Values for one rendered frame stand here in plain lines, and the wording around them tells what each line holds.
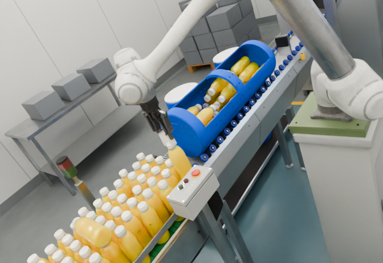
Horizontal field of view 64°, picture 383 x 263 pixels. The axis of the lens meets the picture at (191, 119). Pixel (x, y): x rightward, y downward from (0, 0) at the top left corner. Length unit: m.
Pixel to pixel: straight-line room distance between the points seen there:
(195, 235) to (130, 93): 0.76
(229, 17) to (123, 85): 4.07
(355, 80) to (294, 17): 0.30
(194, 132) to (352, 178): 0.74
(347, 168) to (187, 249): 0.79
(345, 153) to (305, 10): 0.68
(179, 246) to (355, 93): 0.91
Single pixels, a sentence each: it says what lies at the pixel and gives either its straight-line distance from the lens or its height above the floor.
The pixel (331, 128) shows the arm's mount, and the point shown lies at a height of 1.04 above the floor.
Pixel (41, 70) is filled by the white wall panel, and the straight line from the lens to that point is 4.71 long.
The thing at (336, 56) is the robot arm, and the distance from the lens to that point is 1.14.
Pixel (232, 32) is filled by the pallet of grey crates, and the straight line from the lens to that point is 4.98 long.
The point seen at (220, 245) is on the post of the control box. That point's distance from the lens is 1.51.
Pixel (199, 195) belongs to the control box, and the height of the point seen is 1.06.
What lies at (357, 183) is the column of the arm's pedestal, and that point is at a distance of 1.59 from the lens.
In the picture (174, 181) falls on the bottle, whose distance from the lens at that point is 1.40.
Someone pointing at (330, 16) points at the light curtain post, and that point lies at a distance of 2.49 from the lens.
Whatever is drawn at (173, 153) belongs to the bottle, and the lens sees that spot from 1.33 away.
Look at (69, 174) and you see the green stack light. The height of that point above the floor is 1.18.
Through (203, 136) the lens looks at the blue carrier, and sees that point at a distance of 1.53.
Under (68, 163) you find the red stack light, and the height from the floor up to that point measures 1.23.
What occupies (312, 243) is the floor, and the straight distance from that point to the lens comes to 2.32.
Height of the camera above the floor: 1.86
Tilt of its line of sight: 26 degrees down
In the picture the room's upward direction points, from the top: 24 degrees counter-clockwise
